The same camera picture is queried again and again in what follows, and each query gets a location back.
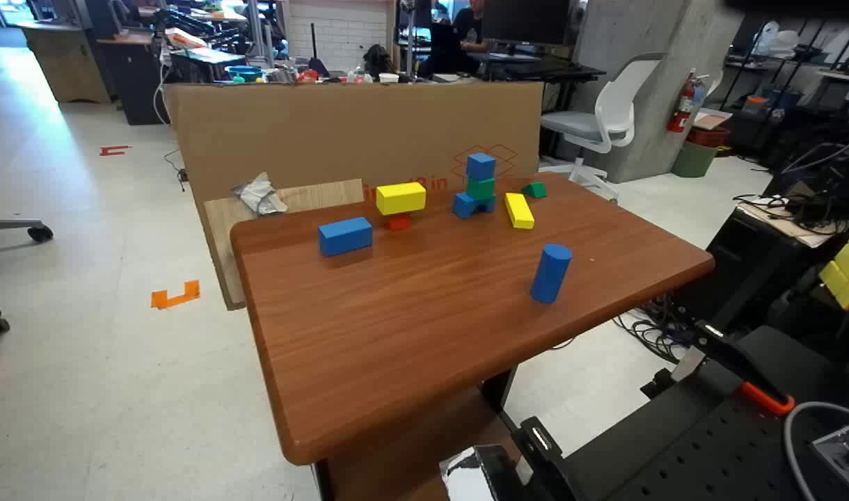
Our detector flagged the orange block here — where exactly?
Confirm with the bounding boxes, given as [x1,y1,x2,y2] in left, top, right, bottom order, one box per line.
[388,214,413,231]

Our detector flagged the yellow rectangular block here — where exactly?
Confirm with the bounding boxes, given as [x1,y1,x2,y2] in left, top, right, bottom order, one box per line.
[375,182,427,217]

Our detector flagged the blue arch block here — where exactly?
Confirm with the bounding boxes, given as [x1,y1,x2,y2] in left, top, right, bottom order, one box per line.
[452,193,497,220]

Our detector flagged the blue rectangular block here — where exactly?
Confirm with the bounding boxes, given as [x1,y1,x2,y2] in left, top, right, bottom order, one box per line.
[317,217,373,256]

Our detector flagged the green cube block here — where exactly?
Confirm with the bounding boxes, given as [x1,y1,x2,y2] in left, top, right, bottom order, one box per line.
[469,179,497,203]

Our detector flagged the blue cube top block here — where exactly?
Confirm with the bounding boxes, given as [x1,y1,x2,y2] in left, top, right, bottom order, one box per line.
[466,153,497,182]

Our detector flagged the long yellow flat block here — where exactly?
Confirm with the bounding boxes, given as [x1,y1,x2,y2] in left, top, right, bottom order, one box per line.
[503,193,535,231]

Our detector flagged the flat green block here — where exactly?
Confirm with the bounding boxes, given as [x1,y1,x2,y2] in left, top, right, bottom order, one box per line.
[524,182,548,202]

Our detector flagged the blue cylinder block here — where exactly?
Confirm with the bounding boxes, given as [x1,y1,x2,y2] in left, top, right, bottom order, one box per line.
[529,246,574,303]

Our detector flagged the large cardboard panel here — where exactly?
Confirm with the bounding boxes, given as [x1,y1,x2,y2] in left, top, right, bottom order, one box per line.
[165,83,542,202]

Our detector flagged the crumpled white cloth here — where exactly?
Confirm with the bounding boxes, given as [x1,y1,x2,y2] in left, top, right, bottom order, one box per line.
[236,173,286,217]

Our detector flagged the white office chair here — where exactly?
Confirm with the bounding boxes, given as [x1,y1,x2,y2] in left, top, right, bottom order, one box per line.
[541,60,659,185]

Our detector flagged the orange floor tape marker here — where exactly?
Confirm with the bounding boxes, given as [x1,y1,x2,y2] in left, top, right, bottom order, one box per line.
[150,281,201,310]

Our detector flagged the black perforated board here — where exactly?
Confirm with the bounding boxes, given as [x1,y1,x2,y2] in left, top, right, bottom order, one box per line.
[565,366,849,501]

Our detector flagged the black orange clamp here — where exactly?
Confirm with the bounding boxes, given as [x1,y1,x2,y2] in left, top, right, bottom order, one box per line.
[640,314,799,420]

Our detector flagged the grey coiled cable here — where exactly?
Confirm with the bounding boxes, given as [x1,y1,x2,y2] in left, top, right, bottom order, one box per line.
[783,399,849,501]

